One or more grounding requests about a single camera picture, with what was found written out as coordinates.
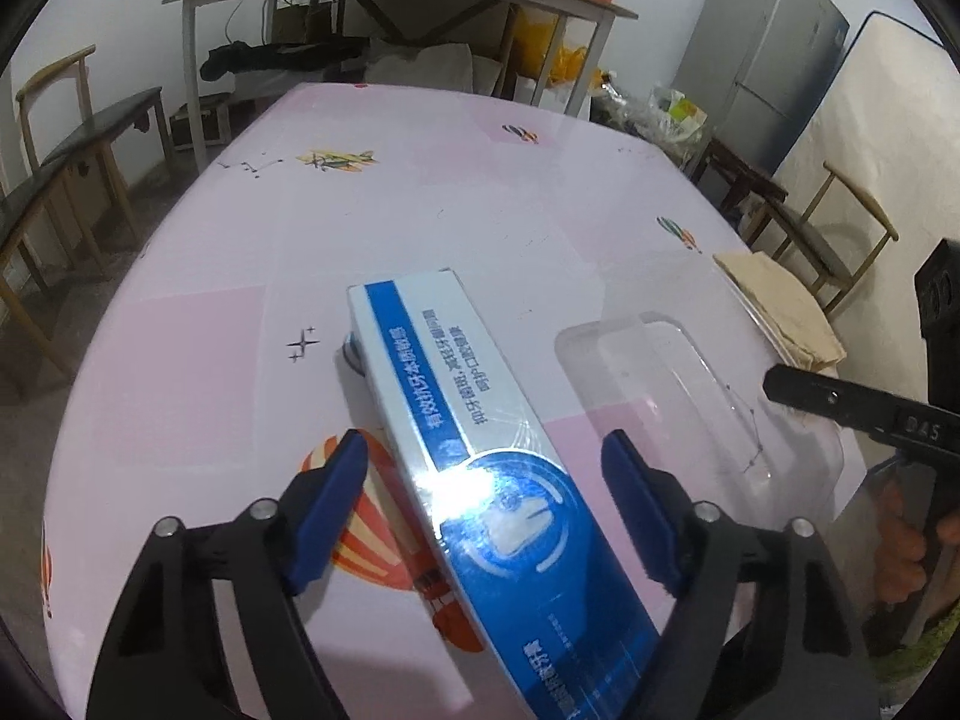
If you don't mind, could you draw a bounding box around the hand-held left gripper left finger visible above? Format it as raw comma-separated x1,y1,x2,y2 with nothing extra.
94,429,370,720

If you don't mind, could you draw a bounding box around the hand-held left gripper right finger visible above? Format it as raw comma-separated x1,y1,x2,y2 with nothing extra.
602,429,880,720

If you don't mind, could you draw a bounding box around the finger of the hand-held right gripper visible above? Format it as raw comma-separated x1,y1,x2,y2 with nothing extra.
763,364,897,430

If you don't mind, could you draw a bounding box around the clear plastic container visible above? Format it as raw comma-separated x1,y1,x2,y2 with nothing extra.
553,311,848,518

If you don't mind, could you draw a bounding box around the blue white toothpaste box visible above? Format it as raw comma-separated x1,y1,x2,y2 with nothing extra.
346,268,665,720

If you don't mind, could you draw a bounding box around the person's right hand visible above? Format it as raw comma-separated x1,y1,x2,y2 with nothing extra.
870,476,938,608

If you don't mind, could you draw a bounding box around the folded beige cloth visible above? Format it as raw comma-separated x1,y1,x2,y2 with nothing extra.
712,251,847,372

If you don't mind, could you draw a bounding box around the wooden chair with dark seat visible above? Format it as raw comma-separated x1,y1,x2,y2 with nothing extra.
15,45,173,256
750,161,899,316
0,161,132,391

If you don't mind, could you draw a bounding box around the green patterned cloth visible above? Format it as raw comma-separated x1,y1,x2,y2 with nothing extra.
862,600,960,720

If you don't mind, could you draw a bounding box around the dark brown stool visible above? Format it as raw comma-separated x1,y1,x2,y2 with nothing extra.
686,136,788,222

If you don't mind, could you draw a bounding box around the beige mattress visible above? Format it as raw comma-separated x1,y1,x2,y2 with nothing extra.
772,10,960,421

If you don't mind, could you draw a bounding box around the clear bag of packets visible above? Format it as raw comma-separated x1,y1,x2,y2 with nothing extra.
645,86,710,158

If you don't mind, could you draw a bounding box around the grey refrigerator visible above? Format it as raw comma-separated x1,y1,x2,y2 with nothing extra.
670,0,851,177

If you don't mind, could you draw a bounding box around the orange yellow plastic bag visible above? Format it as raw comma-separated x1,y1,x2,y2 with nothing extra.
551,45,601,87

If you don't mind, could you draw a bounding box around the dark brown box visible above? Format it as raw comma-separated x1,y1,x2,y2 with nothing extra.
169,94,233,149

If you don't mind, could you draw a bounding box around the white pillow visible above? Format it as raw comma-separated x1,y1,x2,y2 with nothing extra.
367,41,481,95

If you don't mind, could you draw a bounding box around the black cloth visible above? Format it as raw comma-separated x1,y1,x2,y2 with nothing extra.
202,41,368,80

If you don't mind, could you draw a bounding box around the cardboard box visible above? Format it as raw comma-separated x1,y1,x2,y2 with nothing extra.
271,4,335,42

